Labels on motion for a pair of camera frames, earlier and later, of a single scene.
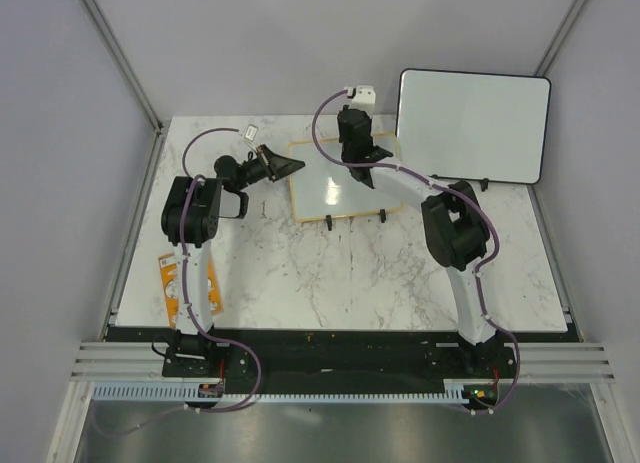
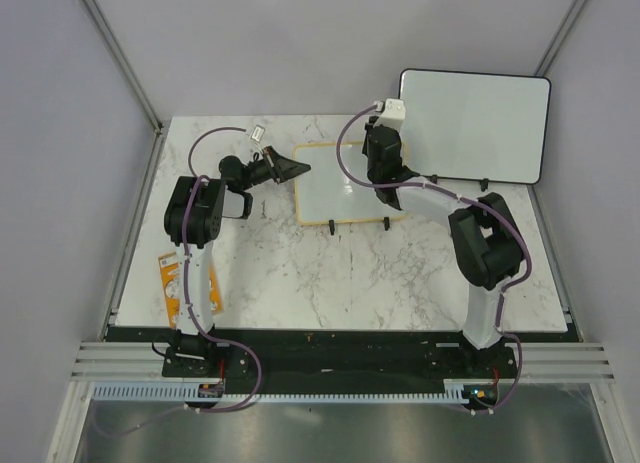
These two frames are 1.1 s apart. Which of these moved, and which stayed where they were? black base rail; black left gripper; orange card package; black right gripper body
Moved: black right gripper body
Stayed: black left gripper; orange card package; black base rail
